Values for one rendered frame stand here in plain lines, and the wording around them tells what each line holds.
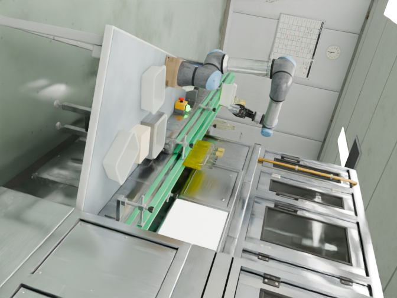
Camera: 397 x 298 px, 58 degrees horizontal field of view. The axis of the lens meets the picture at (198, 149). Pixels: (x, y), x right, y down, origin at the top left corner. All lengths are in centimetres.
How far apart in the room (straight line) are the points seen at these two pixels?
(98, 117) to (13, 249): 56
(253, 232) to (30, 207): 117
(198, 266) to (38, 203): 68
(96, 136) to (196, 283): 70
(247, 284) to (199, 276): 17
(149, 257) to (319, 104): 725
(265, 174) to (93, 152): 144
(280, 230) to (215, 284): 97
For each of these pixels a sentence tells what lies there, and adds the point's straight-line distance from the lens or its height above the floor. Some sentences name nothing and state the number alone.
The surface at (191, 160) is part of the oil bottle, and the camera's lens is 224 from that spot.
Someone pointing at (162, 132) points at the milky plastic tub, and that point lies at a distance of 212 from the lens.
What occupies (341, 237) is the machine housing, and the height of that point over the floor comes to 197.
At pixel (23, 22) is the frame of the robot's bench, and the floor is 33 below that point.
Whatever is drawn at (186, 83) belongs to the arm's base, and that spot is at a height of 89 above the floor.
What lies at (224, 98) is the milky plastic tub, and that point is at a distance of 247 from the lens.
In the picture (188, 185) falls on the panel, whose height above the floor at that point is 102.
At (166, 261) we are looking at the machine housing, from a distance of 133.
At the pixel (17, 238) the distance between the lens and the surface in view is 144.
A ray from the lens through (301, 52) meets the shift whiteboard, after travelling 798.
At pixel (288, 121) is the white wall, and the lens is 845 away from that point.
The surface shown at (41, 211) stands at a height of 65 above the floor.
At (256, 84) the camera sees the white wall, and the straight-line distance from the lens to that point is 822.
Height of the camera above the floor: 140
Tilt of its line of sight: 10 degrees down
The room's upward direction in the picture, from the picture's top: 104 degrees clockwise
